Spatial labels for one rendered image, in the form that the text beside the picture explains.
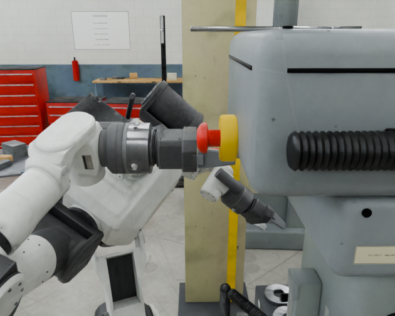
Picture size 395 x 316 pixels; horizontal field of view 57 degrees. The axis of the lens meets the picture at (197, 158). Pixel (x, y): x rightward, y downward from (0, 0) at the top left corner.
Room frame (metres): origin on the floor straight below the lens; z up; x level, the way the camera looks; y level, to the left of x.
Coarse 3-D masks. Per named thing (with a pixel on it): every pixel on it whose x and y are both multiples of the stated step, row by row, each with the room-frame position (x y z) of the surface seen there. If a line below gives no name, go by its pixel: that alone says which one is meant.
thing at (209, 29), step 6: (192, 30) 0.55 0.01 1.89; (198, 30) 0.55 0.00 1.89; (204, 30) 0.55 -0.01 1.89; (210, 30) 0.55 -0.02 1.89; (216, 30) 0.55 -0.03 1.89; (222, 30) 0.55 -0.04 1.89; (228, 30) 0.55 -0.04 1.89; (234, 30) 0.55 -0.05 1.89; (240, 30) 0.55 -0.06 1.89; (246, 30) 0.55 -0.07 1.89; (252, 30) 0.55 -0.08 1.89; (258, 30) 0.55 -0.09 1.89
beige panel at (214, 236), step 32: (192, 0) 2.16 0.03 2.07; (224, 0) 2.17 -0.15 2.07; (256, 0) 2.17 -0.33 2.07; (192, 32) 2.16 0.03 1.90; (224, 32) 2.17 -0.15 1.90; (192, 64) 2.16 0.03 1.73; (224, 64) 2.17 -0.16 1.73; (192, 96) 2.16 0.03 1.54; (224, 96) 2.17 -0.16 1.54; (192, 192) 2.16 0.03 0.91; (192, 224) 2.16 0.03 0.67; (224, 224) 2.17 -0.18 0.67; (192, 256) 2.16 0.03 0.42; (224, 256) 2.17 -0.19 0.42; (192, 288) 2.16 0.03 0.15
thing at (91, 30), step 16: (80, 16) 9.40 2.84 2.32; (96, 16) 9.41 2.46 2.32; (112, 16) 9.41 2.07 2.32; (128, 16) 9.42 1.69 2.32; (80, 32) 9.40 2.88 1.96; (96, 32) 9.41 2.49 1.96; (112, 32) 9.41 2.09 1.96; (128, 32) 9.42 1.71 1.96; (80, 48) 9.40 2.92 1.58; (96, 48) 9.40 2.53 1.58; (112, 48) 9.41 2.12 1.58; (128, 48) 9.42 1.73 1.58
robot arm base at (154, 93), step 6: (156, 84) 0.96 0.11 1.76; (162, 84) 0.92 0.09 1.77; (156, 90) 0.90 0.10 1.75; (162, 90) 0.91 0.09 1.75; (150, 96) 0.91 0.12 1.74; (156, 96) 0.90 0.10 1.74; (144, 102) 0.91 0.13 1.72; (150, 102) 0.90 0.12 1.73; (144, 108) 0.90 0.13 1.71; (144, 114) 0.89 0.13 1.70; (150, 114) 0.90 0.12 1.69; (198, 114) 0.94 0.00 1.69; (144, 120) 0.89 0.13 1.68; (150, 120) 0.90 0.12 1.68; (156, 120) 0.90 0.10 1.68; (198, 120) 0.92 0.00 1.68; (192, 126) 0.91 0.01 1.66; (198, 126) 0.91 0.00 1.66
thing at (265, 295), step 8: (256, 288) 0.96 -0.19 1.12; (264, 288) 0.96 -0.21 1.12; (272, 288) 0.94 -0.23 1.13; (280, 288) 0.94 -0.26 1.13; (288, 288) 0.94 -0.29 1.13; (256, 296) 0.95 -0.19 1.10; (264, 296) 0.92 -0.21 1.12; (272, 296) 0.90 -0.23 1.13; (256, 304) 0.94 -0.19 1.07; (264, 304) 0.88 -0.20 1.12; (272, 304) 0.88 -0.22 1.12; (280, 304) 0.87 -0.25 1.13; (264, 312) 0.85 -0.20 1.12; (272, 312) 0.85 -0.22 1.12; (280, 312) 0.84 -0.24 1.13
